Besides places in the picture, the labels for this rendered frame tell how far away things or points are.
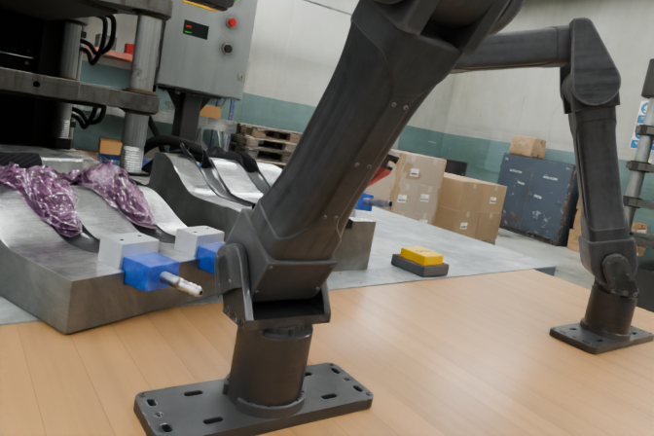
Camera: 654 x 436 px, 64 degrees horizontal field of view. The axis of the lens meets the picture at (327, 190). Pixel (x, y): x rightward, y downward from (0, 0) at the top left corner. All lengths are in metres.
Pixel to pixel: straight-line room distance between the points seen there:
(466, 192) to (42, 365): 5.09
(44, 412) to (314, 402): 0.21
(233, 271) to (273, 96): 7.70
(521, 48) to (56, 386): 0.72
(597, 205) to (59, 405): 0.72
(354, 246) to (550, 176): 6.98
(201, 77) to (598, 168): 1.18
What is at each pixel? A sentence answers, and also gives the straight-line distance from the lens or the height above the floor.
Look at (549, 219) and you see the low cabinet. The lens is 7.78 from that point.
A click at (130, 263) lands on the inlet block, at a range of 0.59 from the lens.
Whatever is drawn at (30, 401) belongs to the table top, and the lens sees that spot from 0.48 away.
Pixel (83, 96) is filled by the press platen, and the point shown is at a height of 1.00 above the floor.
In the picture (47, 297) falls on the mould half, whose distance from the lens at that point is 0.60.
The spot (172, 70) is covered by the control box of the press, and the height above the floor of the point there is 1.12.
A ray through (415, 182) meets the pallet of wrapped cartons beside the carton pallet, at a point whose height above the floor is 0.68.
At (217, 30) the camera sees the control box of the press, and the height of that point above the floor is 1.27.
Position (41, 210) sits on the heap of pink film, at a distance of 0.71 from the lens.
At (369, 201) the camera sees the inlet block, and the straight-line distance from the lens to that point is 0.84.
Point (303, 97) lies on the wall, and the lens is 8.31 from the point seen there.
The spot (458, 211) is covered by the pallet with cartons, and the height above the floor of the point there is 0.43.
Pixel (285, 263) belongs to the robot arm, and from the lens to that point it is 0.40.
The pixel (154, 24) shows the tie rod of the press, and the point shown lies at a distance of 1.47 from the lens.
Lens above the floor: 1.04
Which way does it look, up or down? 7 degrees down
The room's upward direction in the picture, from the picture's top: 10 degrees clockwise
